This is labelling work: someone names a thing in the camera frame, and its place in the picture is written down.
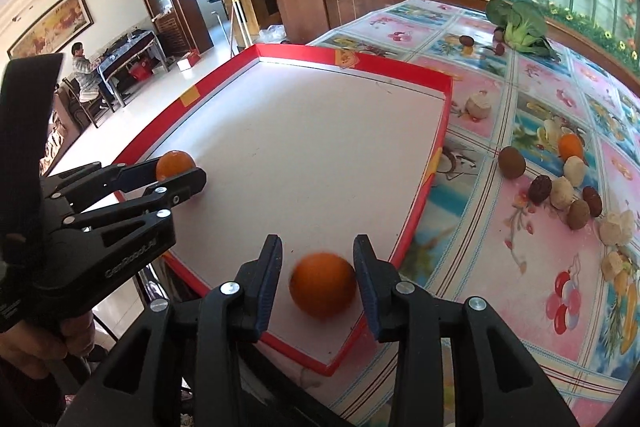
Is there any red box lid tray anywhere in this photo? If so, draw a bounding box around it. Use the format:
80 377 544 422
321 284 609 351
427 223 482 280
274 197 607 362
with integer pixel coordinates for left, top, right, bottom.
118 44 452 376

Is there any green leafy vegetable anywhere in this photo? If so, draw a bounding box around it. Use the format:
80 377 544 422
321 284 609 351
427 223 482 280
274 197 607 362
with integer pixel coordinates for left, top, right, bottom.
485 0 560 62

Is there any wooden sideboard counter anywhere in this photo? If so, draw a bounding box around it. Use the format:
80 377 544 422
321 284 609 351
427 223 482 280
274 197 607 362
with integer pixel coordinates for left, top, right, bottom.
240 0 369 44

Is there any orange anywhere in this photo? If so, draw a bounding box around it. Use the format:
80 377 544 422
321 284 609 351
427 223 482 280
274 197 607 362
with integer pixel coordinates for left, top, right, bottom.
155 150 196 181
558 133 584 162
288 253 357 321

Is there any dark side table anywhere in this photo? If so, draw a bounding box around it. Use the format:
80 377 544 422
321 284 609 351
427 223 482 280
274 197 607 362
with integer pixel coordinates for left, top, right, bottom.
96 30 169 107

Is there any dark red jujube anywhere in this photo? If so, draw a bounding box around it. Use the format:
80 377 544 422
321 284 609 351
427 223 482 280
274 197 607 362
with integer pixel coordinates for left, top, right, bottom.
527 174 552 206

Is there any floral plastic tablecloth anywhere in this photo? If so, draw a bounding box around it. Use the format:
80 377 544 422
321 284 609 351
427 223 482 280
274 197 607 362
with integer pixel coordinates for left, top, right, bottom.
314 0 639 426

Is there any framed wall painting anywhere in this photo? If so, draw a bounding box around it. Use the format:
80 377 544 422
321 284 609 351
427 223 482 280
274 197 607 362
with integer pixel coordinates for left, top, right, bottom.
8 0 94 60

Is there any seated person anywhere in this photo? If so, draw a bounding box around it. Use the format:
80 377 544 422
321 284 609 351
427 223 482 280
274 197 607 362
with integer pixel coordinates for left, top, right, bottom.
72 41 114 109

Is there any brown round fruit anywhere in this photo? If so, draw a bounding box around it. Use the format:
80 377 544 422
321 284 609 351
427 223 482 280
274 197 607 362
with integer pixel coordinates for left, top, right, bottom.
498 146 526 180

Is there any left hand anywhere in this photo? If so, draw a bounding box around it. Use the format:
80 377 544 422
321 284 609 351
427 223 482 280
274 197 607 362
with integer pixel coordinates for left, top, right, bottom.
1 311 96 379

